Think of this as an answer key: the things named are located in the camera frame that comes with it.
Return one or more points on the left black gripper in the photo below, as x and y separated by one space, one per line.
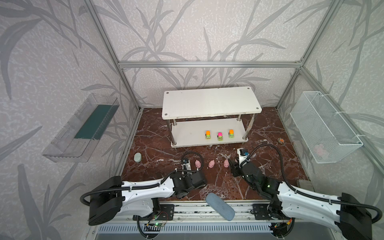
199 179

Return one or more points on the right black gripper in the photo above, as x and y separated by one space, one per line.
237 168

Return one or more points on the orange mixer truck toy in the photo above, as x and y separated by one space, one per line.
208 135

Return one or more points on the pink mixer truck toy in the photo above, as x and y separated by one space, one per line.
220 136

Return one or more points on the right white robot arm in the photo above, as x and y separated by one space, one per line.
344 214

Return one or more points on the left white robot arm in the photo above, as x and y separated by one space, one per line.
141 199

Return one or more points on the white two-tier shelf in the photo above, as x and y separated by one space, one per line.
190 113

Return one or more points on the pink pig toy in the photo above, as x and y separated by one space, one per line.
211 164
198 165
226 163

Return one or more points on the grey blue oval object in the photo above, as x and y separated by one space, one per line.
220 206

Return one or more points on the small orange round object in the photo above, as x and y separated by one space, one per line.
281 141

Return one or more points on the green circuit board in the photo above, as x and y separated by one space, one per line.
155 225

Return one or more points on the pale green round object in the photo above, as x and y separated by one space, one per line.
138 157

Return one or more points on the pink toy in basket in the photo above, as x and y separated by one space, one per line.
321 151

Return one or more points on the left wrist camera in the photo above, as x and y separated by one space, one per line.
186 164

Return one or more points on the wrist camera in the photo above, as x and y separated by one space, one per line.
243 155
186 164

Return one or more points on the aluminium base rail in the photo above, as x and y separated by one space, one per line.
195 211

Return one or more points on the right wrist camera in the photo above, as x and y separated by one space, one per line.
243 155

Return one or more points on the white wire mesh basket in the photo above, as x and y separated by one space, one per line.
320 123

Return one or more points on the clear plastic wall bin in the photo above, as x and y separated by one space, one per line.
77 140

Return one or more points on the aluminium frame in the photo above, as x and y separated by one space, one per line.
279 49

